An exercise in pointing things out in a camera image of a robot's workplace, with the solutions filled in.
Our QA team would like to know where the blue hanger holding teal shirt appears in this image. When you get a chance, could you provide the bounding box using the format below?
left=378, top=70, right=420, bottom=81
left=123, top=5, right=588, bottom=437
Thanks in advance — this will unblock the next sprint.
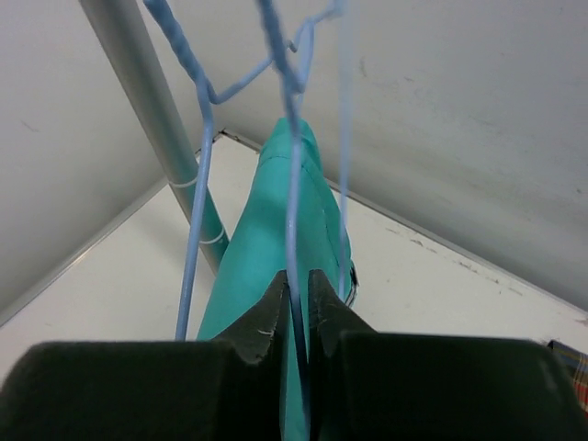
left=144, top=1, right=345, bottom=341

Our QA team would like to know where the white metal clothes rack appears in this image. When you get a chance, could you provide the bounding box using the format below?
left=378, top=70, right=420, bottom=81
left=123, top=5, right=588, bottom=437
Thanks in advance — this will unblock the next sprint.
left=78, top=0, right=231, bottom=278

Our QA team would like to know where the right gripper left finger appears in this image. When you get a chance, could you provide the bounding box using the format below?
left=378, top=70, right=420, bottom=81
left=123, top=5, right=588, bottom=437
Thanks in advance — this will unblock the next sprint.
left=1, top=272, right=288, bottom=440

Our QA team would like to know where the teal shirt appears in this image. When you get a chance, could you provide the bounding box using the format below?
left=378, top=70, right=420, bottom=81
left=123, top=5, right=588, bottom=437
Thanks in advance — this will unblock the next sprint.
left=182, top=119, right=356, bottom=440

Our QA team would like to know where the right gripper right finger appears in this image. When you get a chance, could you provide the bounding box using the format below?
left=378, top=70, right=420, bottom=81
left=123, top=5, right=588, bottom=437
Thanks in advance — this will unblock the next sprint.
left=308, top=270, right=587, bottom=440

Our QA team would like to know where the plaid flannel shirt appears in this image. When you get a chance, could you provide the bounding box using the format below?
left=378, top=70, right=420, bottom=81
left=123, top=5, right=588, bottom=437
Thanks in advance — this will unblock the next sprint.
left=548, top=340, right=588, bottom=414

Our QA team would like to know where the blue wire hanger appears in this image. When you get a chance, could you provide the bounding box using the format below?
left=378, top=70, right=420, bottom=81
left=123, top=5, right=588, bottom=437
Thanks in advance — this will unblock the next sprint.
left=257, top=0, right=311, bottom=440

